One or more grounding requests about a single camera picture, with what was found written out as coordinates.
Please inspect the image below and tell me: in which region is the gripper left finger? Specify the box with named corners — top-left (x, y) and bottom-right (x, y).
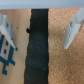
top-left (0, 12), bottom-right (18, 51)

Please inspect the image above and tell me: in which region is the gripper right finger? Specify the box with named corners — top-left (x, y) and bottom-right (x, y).
top-left (63, 12), bottom-right (84, 51)

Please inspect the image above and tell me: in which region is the wooden drawer box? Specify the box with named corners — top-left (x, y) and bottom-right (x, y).
top-left (0, 8), bottom-right (33, 84)

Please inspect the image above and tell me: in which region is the black drawer handle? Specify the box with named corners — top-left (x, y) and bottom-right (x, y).
top-left (23, 8), bottom-right (51, 84)

